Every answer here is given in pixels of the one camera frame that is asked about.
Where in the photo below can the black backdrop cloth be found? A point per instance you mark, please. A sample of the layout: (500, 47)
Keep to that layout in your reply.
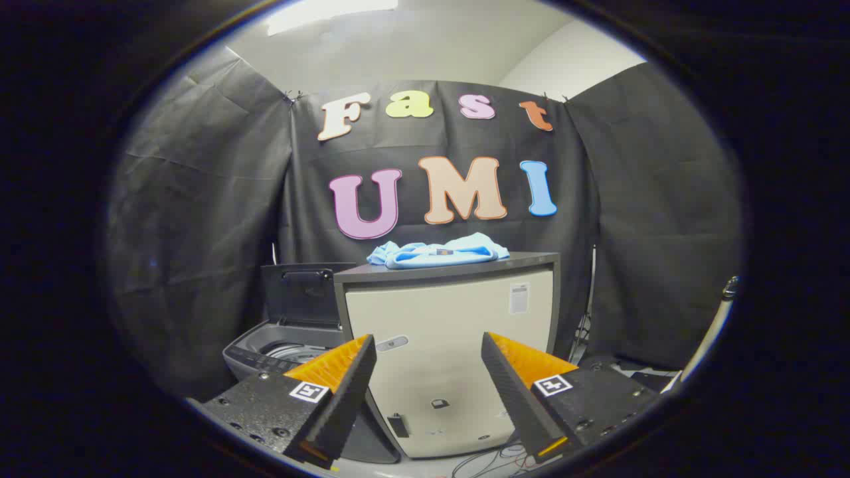
(212, 219)

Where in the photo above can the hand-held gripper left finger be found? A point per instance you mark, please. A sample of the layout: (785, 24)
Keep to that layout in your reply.
(346, 398)

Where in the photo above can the white pole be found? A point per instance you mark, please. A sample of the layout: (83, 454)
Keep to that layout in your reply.
(712, 332)

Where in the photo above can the dark glass washing machine lid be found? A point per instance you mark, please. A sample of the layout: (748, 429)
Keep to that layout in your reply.
(302, 299)

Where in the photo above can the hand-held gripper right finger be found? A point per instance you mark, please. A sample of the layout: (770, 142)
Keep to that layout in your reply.
(511, 392)

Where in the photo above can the light blue shirt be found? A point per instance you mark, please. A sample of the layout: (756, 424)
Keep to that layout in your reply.
(438, 252)

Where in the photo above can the grey and cream cabinet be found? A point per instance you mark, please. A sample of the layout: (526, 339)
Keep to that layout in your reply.
(438, 318)

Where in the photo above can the grey washing machine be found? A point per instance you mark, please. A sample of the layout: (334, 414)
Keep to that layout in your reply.
(265, 348)

